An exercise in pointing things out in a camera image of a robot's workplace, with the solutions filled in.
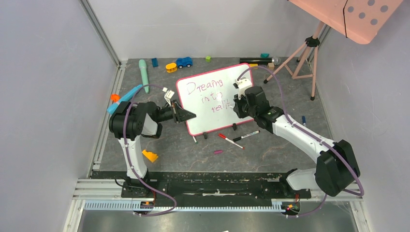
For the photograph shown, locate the yellow oval toy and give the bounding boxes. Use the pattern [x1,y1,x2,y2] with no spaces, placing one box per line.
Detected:
[165,62,178,73]

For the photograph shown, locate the blue toy crayon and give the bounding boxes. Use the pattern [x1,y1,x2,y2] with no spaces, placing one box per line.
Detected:
[106,85,143,115]

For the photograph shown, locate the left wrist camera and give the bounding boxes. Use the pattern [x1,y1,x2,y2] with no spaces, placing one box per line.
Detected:
[162,87,175,106]

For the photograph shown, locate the dark blue block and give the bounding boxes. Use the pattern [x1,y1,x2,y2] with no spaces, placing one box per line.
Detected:
[151,58,159,68]

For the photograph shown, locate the blue toy car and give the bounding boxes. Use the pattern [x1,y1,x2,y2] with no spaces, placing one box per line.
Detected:
[176,57,193,69]

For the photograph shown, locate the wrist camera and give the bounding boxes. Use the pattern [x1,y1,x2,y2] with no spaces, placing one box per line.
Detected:
[234,78,253,100]
[162,87,175,106]

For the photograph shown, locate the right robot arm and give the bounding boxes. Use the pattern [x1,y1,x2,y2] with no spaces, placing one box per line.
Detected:
[234,86,364,197]

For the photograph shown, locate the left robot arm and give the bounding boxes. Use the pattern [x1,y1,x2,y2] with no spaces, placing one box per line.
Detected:
[109,100,196,197]

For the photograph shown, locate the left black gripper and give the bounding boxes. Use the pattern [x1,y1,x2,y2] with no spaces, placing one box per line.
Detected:
[155,100,195,123]

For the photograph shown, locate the pink framed whiteboard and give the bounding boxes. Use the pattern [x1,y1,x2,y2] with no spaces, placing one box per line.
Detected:
[176,63,253,136]

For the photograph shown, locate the pink tripod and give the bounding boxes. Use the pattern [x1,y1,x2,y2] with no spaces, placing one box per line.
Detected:
[273,21,324,101]

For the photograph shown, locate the wooden cube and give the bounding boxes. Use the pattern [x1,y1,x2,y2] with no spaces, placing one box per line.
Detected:
[267,63,275,71]

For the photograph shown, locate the orange wedge block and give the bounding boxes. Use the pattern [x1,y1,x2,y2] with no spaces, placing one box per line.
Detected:
[142,150,158,163]

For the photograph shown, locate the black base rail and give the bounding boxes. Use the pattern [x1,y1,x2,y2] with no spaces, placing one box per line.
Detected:
[90,171,311,208]

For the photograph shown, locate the pink perforated panel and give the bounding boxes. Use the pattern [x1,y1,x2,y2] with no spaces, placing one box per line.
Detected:
[290,0,404,44]

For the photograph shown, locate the black rainbow marker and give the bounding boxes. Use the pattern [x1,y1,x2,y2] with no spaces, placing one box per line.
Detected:
[233,130,260,142]

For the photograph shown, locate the orange small toy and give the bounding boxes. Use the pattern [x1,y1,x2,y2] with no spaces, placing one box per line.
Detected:
[110,94,121,102]

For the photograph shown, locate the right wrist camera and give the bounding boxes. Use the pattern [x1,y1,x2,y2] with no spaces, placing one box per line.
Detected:
[234,78,253,100]

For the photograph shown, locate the mint green toy stick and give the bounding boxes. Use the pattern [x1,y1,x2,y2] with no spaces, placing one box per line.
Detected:
[138,59,149,93]

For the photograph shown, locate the red whiteboard marker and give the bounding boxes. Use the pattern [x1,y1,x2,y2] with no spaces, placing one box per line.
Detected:
[218,133,245,150]

